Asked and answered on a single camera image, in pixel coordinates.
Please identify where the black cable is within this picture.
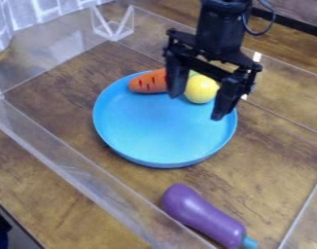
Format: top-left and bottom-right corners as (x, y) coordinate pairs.
(241, 0), (277, 36)

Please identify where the orange toy carrot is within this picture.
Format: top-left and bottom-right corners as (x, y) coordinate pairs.
(129, 68), (167, 93)

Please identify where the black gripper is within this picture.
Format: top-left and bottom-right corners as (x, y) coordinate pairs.
(163, 0), (262, 121)

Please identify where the clear acrylic enclosure wall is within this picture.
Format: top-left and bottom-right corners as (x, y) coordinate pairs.
(0, 0), (317, 249)

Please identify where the blue round plate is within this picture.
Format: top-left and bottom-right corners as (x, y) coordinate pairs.
(92, 75), (238, 168)

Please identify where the yellow toy lemon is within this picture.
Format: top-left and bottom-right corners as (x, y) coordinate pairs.
(185, 74), (220, 104)

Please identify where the white patterned curtain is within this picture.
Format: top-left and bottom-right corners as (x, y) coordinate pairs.
(0, 0), (113, 53)

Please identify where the clear acrylic corner bracket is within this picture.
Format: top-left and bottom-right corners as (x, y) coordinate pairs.
(91, 6), (134, 42)

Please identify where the purple toy eggplant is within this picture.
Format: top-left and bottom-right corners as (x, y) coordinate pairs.
(161, 184), (258, 249)

